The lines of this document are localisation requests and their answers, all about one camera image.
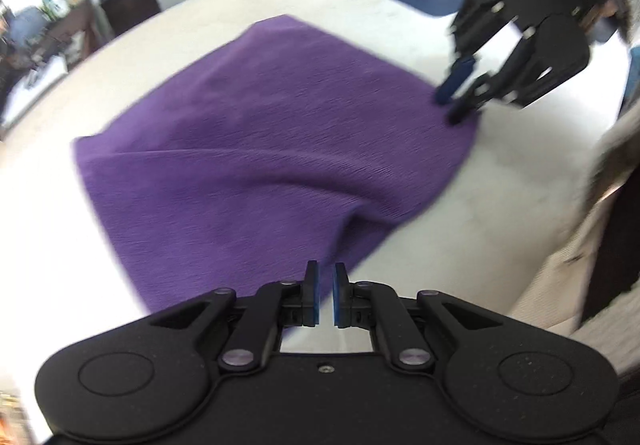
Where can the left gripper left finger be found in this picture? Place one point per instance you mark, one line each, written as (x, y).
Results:
(274, 307)

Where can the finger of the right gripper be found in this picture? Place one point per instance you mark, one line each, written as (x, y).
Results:
(457, 112)
(459, 72)

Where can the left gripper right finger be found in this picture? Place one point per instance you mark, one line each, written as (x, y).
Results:
(378, 309)

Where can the purple towel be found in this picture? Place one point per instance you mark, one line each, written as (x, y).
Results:
(284, 146)

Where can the dark wooden desk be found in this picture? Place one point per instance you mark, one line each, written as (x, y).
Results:
(58, 37)

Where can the blue bag on desk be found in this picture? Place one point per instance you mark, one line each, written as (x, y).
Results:
(27, 26)

